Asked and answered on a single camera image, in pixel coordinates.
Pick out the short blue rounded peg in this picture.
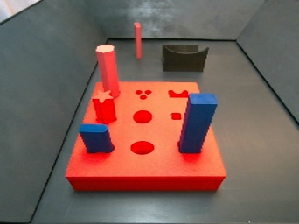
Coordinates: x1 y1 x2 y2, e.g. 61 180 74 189
78 123 114 153

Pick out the red star-shaped peg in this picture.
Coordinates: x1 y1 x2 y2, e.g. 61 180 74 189
92 91 117 124

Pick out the tall blue rectangular peg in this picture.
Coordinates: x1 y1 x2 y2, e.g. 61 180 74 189
178 93 217 153

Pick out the black curved holder stand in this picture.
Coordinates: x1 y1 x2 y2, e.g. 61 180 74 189
162 45 209 72

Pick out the pink octagonal tall peg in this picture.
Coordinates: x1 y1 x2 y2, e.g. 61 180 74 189
96 45 120 97

